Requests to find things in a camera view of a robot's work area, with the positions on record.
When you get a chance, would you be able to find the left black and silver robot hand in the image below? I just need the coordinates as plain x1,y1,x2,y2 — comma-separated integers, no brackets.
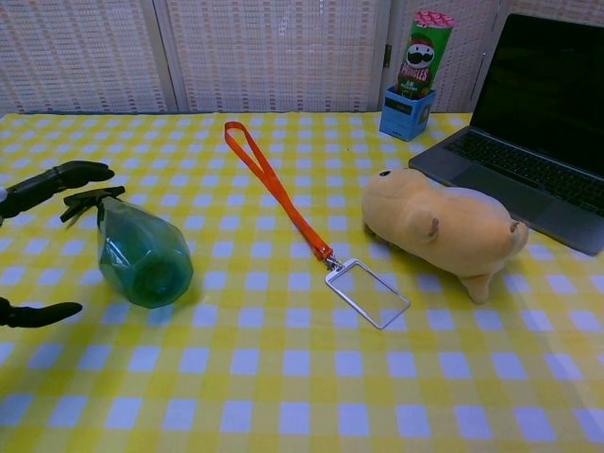
0,159,116,329

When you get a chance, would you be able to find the green spray bottle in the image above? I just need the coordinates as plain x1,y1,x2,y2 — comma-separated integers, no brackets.
59,185,195,310

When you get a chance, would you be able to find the woven bamboo screen panel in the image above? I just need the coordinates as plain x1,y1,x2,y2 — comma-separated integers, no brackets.
377,0,502,113
153,0,394,114
490,0,604,29
0,0,179,115

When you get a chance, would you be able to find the yellow checked tablecloth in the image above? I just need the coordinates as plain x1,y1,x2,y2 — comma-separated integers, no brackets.
0,111,604,453

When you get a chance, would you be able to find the blue square holder box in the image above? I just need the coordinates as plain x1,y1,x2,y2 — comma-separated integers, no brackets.
378,84,437,143

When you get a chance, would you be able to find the green Pringles can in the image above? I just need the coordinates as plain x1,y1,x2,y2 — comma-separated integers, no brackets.
394,9,456,101

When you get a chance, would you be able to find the tan plush animal toy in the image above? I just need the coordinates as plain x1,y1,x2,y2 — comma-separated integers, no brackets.
361,167,529,306

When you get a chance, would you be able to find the grey open laptop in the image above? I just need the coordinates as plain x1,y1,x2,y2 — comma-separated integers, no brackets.
408,12,604,257

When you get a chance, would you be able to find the orange lanyard with badge holder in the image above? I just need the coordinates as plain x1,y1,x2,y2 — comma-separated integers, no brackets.
224,120,412,330

